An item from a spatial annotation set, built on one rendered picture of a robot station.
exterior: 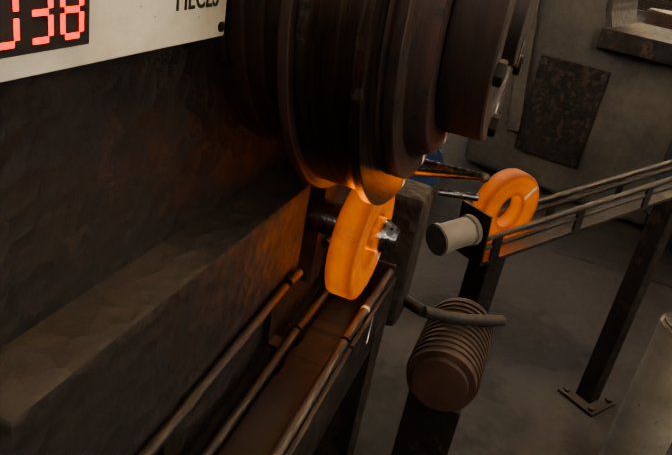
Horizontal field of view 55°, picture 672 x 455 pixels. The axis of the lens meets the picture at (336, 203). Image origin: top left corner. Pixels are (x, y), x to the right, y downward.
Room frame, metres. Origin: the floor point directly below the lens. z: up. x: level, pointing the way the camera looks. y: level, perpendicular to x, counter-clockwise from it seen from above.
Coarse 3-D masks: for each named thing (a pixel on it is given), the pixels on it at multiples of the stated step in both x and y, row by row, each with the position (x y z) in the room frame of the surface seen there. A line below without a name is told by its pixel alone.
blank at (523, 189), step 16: (496, 176) 1.13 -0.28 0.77; (512, 176) 1.13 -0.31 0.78; (528, 176) 1.15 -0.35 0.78; (480, 192) 1.12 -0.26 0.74; (496, 192) 1.10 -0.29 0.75; (512, 192) 1.13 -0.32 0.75; (528, 192) 1.16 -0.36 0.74; (480, 208) 1.10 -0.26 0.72; (496, 208) 1.11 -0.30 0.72; (512, 208) 1.18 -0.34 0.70; (528, 208) 1.17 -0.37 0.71; (496, 224) 1.12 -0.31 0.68; (512, 224) 1.15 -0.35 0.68
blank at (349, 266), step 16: (352, 192) 0.68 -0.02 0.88; (352, 208) 0.67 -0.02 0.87; (368, 208) 0.67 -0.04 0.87; (384, 208) 0.73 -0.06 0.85; (336, 224) 0.66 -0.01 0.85; (352, 224) 0.65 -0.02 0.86; (368, 224) 0.67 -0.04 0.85; (336, 240) 0.65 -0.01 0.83; (352, 240) 0.64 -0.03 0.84; (336, 256) 0.64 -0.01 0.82; (352, 256) 0.64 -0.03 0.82; (368, 256) 0.72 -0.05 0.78; (336, 272) 0.64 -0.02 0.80; (352, 272) 0.64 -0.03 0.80; (368, 272) 0.72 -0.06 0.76; (336, 288) 0.65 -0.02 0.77; (352, 288) 0.66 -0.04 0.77
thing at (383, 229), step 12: (312, 204) 0.72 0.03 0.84; (324, 204) 0.72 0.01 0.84; (336, 204) 0.72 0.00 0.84; (312, 216) 0.71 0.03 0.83; (324, 216) 0.71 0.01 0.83; (336, 216) 0.71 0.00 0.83; (312, 228) 0.71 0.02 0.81; (324, 228) 0.71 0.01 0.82; (372, 228) 0.69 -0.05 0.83; (384, 228) 0.69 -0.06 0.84; (396, 228) 0.70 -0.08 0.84; (372, 240) 0.69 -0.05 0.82; (384, 240) 0.69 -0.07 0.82; (396, 240) 0.69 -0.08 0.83
